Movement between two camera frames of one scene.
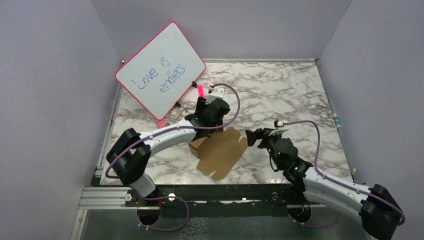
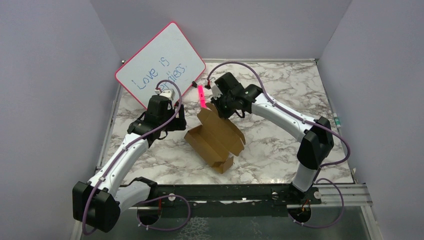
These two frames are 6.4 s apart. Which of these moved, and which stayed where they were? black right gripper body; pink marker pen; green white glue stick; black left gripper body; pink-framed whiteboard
Moved: black right gripper body; black left gripper body
Stayed: green white glue stick; pink marker pen; pink-framed whiteboard
